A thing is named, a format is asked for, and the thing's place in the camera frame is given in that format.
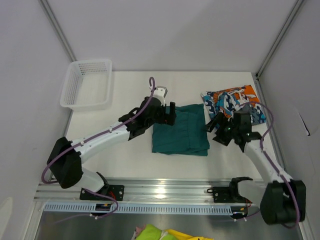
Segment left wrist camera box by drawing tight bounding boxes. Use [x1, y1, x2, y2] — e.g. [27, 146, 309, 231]
[153, 86, 168, 101]

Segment white slotted cable duct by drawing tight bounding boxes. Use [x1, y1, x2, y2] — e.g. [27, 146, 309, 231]
[43, 202, 233, 216]

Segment aluminium frame post right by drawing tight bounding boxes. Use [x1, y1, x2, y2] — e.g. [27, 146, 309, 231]
[255, 0, 307, 80]

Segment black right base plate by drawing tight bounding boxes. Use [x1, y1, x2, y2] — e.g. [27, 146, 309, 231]
[206, 186, 250, 204]

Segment aluminium frame post left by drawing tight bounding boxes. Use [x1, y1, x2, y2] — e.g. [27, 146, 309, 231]
[38, 0, 77, 62]

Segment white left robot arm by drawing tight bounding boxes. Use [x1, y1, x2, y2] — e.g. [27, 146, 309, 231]
[47, 97, 176, 200]

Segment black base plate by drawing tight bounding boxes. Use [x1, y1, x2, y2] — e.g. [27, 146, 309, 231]
[206, 186, 250, 204]
[79, 184, 125, 201]

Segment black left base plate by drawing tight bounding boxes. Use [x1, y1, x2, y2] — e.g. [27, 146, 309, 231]
[79, 184, 125, 201]

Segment yellow cloth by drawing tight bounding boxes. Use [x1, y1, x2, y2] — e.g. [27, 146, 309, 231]
[165, 229, 202, 240]

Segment green shorts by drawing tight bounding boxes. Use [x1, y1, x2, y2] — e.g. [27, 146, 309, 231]
[151, 104, 210, 157]

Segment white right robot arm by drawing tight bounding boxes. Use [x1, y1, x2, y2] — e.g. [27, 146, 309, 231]
[205, 110, 307, 228]

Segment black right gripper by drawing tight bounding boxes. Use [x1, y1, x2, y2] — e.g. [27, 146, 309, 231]
[200, 112, 238, 147]

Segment aluminium frame post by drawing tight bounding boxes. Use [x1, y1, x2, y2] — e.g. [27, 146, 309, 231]
[38, 0, 77, 62]
[255, 0, 307, 80]

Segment colourful patterned shorts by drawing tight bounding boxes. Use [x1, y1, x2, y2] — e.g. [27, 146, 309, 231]
[201, 85, 266, 125]

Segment aluminium mounting rail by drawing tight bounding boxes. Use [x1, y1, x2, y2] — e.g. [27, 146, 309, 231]
[33, 178, 231, 205]

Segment lime green cloth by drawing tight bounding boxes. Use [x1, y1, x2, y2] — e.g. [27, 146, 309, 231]
[134, 224, 164, 240]

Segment white plastic basket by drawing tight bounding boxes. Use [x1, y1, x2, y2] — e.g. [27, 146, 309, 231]
[59, 59, 113, 112]

